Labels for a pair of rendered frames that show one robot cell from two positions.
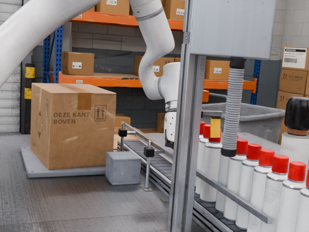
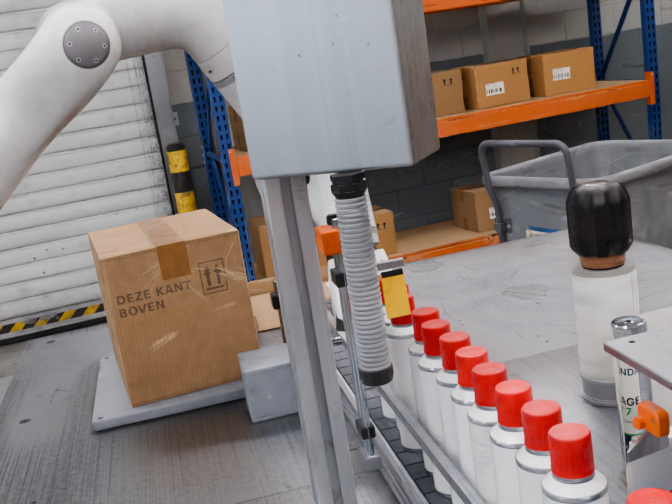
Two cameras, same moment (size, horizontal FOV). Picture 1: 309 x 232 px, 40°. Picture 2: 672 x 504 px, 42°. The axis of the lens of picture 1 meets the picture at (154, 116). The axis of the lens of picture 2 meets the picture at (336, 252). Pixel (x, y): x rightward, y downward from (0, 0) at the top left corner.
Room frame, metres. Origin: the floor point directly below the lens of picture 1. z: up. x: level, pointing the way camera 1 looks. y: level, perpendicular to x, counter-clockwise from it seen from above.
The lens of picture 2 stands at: (0.10, -0.30, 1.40)
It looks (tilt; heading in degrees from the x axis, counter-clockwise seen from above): 13 degrees down; 11
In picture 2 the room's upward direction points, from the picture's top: 9 degrees counter-clockwise
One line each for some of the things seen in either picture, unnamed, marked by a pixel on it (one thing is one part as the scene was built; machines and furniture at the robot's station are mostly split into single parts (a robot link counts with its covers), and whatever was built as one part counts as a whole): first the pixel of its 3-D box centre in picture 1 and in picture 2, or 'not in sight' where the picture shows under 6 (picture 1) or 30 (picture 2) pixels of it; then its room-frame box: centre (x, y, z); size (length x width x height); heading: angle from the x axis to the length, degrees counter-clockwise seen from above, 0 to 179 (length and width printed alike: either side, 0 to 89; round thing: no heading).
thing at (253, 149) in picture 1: (250, 186); (465, 423); (0.99, -0.24, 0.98); 0.05 x 0.05 x 0.20
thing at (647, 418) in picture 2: not in sight; (649, 419); (0.76, -0.40, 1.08); 0.03 x 0.02 x 0.02; 22
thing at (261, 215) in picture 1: (169, 154); (350, 346); (1.35, -0.06, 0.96); 1.07 x 0.01 x 0.01; 22
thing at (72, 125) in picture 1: (71, 122); (172, 299); (1.62, 0.32, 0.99); 0.30 x 0.24 x 0.27; 28
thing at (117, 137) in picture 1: (118, 137); (301, 295); (2.02, 0.17, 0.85); 0.30 x 0.26 x 0.04; 22
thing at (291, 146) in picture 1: (295, 146); (605, 291); (1.27, -0.43, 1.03); 0.09 x 0.09 x 0.30
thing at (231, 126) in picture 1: (233, 107); (362, 280); (0.91, -0.17, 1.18); 0.04 x 0.04 x 0.21
